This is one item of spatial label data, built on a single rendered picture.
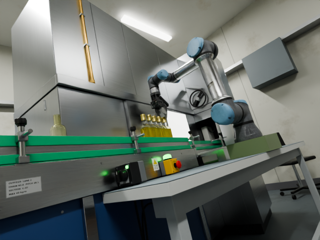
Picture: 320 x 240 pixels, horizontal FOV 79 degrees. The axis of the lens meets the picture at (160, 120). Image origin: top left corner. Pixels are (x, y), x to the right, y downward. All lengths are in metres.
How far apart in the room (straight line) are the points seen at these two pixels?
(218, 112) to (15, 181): 0.87
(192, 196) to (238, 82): 3.94
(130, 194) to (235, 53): 4.24
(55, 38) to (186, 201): 1.13
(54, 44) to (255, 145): 1.23
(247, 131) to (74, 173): 0.87
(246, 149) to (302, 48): 3.28
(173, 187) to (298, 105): 3.68
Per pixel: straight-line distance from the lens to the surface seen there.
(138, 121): 1.42
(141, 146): 0.97
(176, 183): 0.51
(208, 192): 0.68
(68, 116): 1.12
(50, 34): 1.38
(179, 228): 0.56
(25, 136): 0.64
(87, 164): 0.73
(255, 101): 4.25
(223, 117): 1.04
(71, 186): 0.69
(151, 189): 0.53
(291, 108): 4.07
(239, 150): 1.13
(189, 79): 2.48
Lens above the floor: 0.77
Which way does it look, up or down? 15 degrees up
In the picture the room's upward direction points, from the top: 14 degrees counter-clockwise
